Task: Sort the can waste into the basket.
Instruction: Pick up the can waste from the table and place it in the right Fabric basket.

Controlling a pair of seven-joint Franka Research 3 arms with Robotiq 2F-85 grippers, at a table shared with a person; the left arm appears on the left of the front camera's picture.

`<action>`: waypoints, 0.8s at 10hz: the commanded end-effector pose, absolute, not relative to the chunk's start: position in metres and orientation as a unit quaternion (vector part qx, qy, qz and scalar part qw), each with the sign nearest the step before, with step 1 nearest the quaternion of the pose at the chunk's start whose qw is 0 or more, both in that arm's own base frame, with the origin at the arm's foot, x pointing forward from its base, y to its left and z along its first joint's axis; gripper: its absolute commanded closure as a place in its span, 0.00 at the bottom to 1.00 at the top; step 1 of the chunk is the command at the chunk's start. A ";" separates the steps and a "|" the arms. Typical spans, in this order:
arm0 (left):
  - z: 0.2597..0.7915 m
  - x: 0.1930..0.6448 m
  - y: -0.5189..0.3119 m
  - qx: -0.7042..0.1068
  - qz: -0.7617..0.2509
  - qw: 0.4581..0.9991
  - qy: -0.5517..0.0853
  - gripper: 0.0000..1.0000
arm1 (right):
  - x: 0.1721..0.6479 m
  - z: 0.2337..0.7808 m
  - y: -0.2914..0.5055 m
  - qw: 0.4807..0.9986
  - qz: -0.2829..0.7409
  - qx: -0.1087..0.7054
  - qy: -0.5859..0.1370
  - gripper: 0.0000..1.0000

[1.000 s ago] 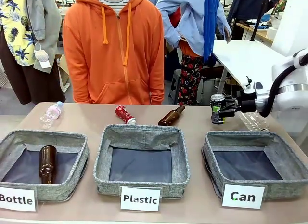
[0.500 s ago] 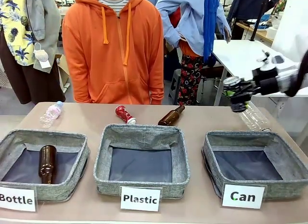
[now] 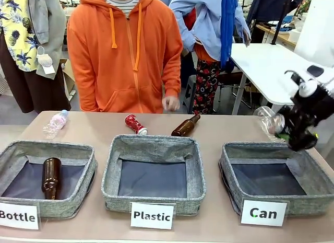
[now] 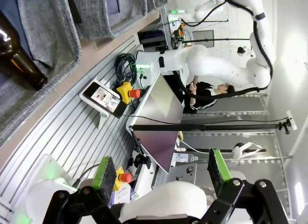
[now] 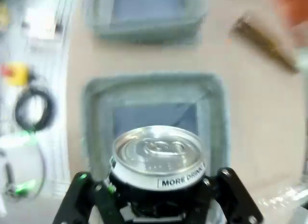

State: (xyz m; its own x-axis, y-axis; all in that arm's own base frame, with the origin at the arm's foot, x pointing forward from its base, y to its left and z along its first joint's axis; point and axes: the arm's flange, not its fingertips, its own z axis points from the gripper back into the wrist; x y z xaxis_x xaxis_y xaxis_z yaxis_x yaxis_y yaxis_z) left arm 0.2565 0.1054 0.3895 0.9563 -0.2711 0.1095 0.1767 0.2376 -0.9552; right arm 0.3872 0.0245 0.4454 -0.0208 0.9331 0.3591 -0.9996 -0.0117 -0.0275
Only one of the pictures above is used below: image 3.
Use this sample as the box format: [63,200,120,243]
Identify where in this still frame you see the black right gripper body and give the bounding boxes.
[290,90,334,130]

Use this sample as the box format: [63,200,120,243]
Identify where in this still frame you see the large clear plastic bottle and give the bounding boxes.
[254,106,288,144]

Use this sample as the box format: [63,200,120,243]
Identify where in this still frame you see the brown glass bottle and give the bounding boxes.
[171,113,201,137]
[41,157,63,201]

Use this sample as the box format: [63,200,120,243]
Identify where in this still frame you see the crushed red can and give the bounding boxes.
[124,114,148,135]

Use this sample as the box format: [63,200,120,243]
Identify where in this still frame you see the small pink-labelled plastic bottle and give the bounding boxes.
[42,109,69,140]

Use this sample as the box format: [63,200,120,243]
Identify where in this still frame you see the person's left forearm orange sleeve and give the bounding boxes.
[161,44,184,99]

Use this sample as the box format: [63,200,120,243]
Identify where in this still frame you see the person's right forearm orange sleeve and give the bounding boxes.
[67,52,100,112]

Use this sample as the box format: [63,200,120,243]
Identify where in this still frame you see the grey fabric basket Can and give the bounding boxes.
[218,141,334,216]

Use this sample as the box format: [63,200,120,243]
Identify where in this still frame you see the white label sign Can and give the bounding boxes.
[240,199,288,227]

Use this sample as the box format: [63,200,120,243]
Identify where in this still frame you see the grey fabric basket Plastic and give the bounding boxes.
[101,134,207,215]

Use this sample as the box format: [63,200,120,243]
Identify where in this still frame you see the grey fabric basket Bottle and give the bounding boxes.
[0,140,98,219]

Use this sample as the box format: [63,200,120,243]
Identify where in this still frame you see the person's left hand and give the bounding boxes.
[161,95,181,112]

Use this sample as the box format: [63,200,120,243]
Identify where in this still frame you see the white work table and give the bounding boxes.
[229,42,315,115]

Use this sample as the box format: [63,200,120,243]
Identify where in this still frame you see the wooden background table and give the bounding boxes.
[256,22,297,48]

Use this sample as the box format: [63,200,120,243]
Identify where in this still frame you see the red floral black skirt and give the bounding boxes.
[192,59,222,115]

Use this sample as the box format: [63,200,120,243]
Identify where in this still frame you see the blue scarf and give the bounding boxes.
[220,0,238,73]

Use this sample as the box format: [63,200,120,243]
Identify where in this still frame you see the dark navy jacket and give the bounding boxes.
[246,0,303,26]

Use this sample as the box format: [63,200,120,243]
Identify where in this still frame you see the person in blue shirt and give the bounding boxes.
[168,0,252,62]

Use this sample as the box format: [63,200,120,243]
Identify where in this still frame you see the white label sign Plastic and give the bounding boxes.
[130,202,175,230]

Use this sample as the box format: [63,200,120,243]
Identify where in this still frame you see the person in orange hoodie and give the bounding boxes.
[66,0,184,114]

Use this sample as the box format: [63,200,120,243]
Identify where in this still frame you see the white pouch with tag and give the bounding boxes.
[35,45,56,75]

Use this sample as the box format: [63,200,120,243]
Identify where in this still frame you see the grey hanging cardigan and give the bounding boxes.
[28,0,68,80]

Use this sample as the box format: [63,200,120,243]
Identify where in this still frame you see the dark brown skirt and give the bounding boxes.
[0,31,71,114]

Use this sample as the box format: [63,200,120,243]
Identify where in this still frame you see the yellow floral print shirt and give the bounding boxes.
[0,0,39,72]

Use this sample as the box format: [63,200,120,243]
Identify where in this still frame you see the white label sign Bottle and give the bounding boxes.
[0,202,40,230]

